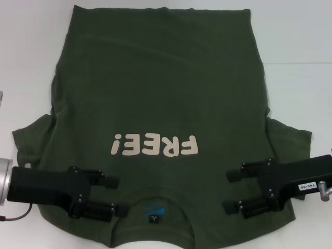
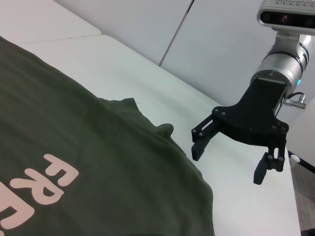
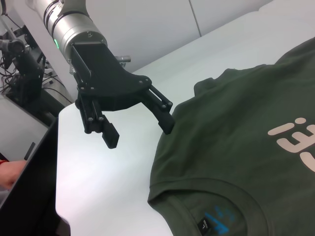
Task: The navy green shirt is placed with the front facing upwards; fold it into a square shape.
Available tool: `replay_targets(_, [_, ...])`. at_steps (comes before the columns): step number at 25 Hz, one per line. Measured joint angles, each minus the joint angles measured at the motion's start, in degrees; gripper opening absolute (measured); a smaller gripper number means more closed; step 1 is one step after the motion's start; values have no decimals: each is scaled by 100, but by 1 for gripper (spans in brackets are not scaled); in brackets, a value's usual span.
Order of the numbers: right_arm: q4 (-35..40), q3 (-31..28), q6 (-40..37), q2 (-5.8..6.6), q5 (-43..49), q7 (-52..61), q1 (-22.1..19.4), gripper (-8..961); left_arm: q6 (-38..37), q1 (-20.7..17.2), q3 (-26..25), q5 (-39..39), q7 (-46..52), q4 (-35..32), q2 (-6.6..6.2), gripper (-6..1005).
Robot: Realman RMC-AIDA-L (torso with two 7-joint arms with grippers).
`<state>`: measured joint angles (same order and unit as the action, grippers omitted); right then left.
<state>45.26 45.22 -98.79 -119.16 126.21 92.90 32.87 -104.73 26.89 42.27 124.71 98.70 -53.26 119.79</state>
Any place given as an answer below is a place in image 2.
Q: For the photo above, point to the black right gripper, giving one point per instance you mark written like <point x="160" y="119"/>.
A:
<point x="261" y="115"/>

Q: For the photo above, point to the dark green FREE t-shirt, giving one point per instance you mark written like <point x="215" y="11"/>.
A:
<point x="98" y="152"/>

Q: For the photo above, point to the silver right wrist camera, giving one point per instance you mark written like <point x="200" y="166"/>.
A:
<point x="285" y="14"/>

